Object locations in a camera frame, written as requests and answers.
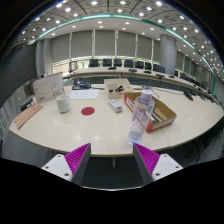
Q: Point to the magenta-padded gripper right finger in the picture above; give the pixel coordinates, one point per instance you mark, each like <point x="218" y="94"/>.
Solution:
<point x="165" y="165"/>

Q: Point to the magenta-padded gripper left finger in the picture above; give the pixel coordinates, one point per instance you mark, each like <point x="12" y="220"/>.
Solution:
<point x="60" y="165"/>

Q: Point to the clear plastic water bottle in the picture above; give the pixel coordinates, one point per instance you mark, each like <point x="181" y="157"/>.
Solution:
<point x="140" y="116"/>

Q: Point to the open brown cardboard box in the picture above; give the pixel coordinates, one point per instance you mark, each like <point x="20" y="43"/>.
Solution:
<point x="165" y="121"/>

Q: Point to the black silver marker pen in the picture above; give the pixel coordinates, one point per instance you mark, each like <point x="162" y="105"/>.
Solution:
<point x="156" y="117"/>

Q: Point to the flat brown cardboard piece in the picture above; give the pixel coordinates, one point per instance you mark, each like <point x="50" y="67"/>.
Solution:
<point x="28" y="115"/>

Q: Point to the flat round red coaster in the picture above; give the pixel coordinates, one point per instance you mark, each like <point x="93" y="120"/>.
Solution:
<point x="88" y="111"/>

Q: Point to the white ceramic mug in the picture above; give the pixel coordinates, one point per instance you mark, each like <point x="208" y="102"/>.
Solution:
<point x="63" y="104"/>

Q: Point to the white printed paper sheet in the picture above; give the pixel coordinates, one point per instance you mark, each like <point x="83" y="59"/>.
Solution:
<point x="84" y="94"/>

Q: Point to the white remote control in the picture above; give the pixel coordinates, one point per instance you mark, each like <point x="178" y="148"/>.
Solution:
<point x="115" y="105"/>

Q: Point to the white printed carton box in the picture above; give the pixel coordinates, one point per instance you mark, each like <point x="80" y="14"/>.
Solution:
<point x="48" y="88"/>

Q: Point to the cream open organizer box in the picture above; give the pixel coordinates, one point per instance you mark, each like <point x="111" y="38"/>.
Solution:
<point x="113" y="94"/>

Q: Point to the black marker in organizer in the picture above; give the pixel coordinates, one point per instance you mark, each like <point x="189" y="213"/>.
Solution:
<point x="118" y="88"/>

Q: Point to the long curved conference desk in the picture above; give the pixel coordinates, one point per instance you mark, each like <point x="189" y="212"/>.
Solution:
<point x="100" y="71"/>

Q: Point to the group of ceiling lights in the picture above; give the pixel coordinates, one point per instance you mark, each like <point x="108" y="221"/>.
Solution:
<point x="100" y="22"/>

